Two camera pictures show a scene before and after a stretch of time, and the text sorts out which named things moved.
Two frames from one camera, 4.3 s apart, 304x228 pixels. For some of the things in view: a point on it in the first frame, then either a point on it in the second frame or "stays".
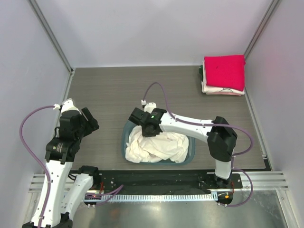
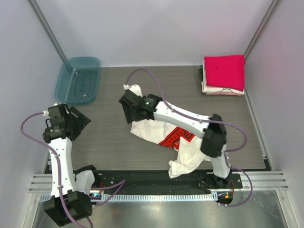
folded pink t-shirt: [226, 71] stays
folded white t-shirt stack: [209, 90] stays
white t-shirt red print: [160, 147] → [190, 154]
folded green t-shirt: [201, 71] stays
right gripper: [146, 134] → [130, 116]
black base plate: [164, 180] stays
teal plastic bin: [126, 131] → [78, 80]
